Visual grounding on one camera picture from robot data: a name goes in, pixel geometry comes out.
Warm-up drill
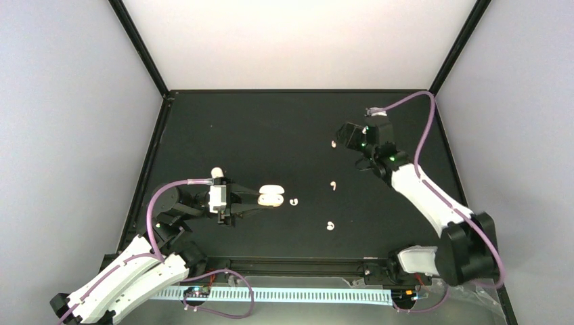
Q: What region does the white square charging case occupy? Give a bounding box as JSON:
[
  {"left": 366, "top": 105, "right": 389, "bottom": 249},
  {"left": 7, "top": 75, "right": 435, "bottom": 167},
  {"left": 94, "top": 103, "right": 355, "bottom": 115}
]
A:
[{"left": 257, "top": 184, "right": 285, "bottom": 207}]

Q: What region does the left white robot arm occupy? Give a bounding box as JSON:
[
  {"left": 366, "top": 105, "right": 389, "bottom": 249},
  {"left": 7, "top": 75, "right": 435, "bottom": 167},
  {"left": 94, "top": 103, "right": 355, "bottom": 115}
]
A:
[{"left": 50, "top": 167, "right": 285, "bottom": 324}]

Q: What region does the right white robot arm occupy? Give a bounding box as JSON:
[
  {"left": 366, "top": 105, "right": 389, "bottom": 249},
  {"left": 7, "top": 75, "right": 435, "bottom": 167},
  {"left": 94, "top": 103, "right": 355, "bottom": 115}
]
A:
[{"left": 335, "top": 116, "right": 500, "bottom": 286}]

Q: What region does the white oval closed case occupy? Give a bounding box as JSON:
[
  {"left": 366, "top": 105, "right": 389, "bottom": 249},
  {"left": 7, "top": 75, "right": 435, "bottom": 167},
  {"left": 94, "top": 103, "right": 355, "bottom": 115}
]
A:
[{"left": 211, "top": 167, "right": 225, "bottom": 179}]

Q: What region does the left circuit board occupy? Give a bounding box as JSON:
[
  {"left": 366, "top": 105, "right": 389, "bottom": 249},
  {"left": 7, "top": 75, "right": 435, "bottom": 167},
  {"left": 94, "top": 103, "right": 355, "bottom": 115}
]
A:
[{"left": 183, "top": 286, "right": 211, "bottom": 300}]

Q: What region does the circuit board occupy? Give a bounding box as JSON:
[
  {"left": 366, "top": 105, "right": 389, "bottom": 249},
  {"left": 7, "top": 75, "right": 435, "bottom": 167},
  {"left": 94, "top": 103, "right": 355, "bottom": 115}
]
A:
[
  {"left": 391, "top": 290, "right": 428, "bottom": 301},
  {"left": 183, "top": 286, "right": 211, "bottom": 300}
]

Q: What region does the right circuit board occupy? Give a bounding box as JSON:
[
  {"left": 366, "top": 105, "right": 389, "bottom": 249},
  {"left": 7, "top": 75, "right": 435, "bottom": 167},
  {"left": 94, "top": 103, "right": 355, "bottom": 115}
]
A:
[{"left": 391, "top": 290, "right": 428, "bottom": 301}]

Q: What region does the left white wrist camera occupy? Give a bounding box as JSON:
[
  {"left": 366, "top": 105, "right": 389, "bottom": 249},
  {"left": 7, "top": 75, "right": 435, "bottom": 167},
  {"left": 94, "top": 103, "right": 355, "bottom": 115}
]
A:
[{"left": 208, "top": 185, "right": 227, "bottom": 213}]

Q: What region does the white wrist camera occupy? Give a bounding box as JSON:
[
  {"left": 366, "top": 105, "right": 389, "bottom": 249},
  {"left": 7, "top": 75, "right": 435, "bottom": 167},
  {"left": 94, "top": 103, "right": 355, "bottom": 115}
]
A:
[
  {"left": 366, "top": 107, "right": 387, "bottom": 117},
  {"left": 208, "top": 185, "right": 227, "bottom": 213}
]

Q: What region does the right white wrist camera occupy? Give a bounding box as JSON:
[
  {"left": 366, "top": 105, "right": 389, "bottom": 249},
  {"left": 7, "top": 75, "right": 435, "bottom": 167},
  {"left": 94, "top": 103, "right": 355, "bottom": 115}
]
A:
[{"left": 366, "top": 107, "right": 387, "bottom": 117}]

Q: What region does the black front rail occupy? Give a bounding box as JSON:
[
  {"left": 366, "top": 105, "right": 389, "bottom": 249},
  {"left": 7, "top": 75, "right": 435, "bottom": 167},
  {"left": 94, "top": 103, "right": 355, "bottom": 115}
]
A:
[{"left": 104, "top": 253, "right": 431, "bottom": 281}]

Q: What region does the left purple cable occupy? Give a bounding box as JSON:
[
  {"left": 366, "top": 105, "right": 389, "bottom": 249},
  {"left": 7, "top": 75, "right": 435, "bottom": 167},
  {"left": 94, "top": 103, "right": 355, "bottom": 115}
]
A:
[{"left": 56, "top": 178, "right": 216, "bottom": 325}]

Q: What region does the purple looped cable front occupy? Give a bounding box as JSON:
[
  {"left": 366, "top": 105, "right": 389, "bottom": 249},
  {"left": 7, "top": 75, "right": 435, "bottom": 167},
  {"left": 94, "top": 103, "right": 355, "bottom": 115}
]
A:
[{"left": 181, "top": 268, "right": 258, "bottom": 320}]

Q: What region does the white slotted cable duct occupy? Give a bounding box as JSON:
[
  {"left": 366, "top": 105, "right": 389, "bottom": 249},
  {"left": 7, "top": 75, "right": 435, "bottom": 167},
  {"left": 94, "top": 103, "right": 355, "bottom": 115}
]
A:
[{"left": 152, "top": 286, "right": 393, "bottom": 306}]

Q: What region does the black right frame post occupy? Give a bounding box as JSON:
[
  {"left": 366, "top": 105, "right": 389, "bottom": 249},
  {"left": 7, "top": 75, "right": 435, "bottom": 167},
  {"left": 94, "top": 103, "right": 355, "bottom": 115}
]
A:
[{"left": 428, "top": 0, "right": 491, "bottom": 95}]

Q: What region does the black frame post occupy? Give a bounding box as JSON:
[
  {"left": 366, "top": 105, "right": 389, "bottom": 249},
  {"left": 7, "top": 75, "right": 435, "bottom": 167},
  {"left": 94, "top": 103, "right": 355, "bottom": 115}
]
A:
[
  {"left": 428, "top": 0, "right": 491, "bottom": 95},
  {"left": 108, "top": 0, "right": 169, "bottom": 98}
]

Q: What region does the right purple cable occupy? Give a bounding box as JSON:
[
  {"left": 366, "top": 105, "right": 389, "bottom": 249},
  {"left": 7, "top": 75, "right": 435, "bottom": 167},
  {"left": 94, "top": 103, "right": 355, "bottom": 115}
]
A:
[{"left": 366, "top": 91, "right": 507, "bottom": 290}]

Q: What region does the black left frame post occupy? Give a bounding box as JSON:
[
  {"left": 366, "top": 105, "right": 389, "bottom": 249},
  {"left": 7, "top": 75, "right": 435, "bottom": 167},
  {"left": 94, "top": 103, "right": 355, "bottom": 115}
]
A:
[{"left": 108, "top": 0, "right": 169, "bottom": 98}]

